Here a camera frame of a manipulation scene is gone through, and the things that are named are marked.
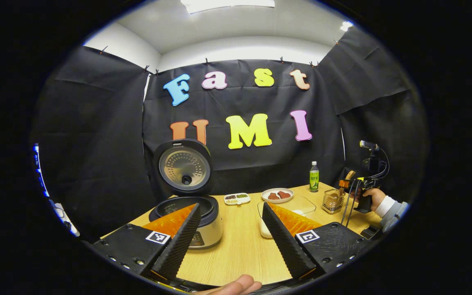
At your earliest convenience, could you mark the white oval plate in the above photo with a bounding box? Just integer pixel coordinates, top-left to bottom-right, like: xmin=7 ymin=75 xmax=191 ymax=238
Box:
xmin=261 ymin=188 xmax=294 ymax=203

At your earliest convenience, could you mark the long ceiling light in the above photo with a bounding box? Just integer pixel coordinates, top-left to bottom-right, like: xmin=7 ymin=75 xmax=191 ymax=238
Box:
xmin=181 ymin=0 xmax=275 ymax=14

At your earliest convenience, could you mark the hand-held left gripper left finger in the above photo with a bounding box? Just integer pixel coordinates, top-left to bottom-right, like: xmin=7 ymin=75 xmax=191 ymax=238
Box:
xmin=93 ymin=203 xmax=202 ymax=281

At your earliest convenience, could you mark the green label drink bottle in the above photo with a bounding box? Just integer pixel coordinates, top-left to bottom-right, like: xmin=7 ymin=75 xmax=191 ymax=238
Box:
xmin=309 ymin=161 xmax=320 ymax=193

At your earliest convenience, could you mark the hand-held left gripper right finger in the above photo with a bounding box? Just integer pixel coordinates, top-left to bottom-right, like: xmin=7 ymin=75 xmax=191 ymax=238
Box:
xmin=262 ymin=202 xmax=374 ymax=279

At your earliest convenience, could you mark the black backdrop cloth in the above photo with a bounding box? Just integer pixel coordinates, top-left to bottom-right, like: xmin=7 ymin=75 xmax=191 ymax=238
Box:
xmin=31 ymin=27 xmax=429 ymax=242

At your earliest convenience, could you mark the metal wire chopstick holder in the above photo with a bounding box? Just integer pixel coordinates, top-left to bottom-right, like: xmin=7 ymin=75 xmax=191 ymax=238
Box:
xmin=322 ymin=188 xmax=345 ymax=214

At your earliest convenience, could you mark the white divided condiment dish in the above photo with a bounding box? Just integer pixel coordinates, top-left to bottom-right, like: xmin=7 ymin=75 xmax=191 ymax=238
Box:
xmin=224 ymin=193 xmax=251 ymax=205

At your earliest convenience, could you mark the wooden spoon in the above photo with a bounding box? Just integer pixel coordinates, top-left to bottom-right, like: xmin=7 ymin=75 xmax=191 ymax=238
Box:
xmin=336 ymin=170 xmax=356 ymax=197

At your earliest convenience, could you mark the dark grey rice cooker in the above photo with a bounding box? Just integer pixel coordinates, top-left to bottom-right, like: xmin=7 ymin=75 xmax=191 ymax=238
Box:
xmin=149 ymin=138 xmax=223 ymax=250

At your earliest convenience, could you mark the small black block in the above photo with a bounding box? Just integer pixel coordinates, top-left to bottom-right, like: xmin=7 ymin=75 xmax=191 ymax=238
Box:
xmin=361 ymin=225 xmax=382 ymax=240

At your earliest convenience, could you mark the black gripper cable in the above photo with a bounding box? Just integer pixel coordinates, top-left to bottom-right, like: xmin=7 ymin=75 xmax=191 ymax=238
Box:
xmin=341 ymin=147 xmax=390 ymax=226

